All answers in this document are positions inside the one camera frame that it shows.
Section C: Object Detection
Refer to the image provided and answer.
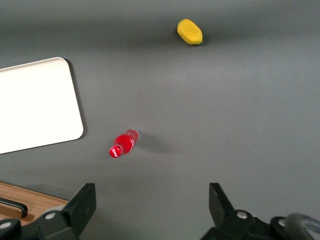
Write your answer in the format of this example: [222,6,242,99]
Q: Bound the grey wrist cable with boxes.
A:
[284,212,320,240]

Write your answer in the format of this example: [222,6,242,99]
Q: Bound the yellow green sponge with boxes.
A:
[176,18,204,46]

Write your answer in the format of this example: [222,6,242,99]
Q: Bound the beige rectangular tray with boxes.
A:
[0,56,85,155]

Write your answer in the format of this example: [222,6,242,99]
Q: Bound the wooden drawer cabinet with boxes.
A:
[0,181,70,227]

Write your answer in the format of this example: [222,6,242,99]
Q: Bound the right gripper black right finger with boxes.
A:
[199,182,287,240]

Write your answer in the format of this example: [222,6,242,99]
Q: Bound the small red soda bottle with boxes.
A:
[108,128,140,159]

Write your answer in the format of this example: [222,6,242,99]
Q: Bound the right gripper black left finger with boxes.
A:
[0,183,97,240]

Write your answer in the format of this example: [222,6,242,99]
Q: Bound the lower wooden drawer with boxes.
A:
[0,184,66,227]

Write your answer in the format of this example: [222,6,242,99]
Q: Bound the black lower drawer handle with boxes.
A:
[0,196,28,219]

